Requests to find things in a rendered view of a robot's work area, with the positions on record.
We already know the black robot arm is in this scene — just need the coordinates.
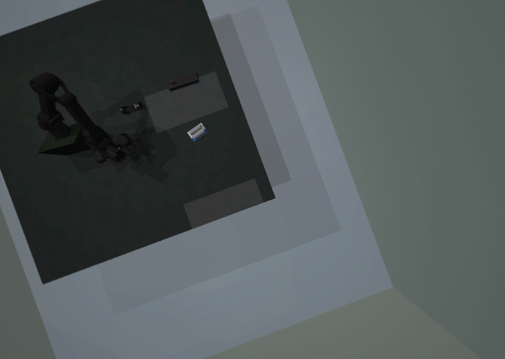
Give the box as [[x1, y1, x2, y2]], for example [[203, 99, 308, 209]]
[[29, 72, 126, 165]]

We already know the black battery holder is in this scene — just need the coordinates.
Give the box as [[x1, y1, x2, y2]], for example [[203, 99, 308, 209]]
[[120, 101, 143, 114]]

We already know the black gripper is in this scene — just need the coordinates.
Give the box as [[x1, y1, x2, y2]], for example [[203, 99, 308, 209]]
[[93, 133, 132, 163]]

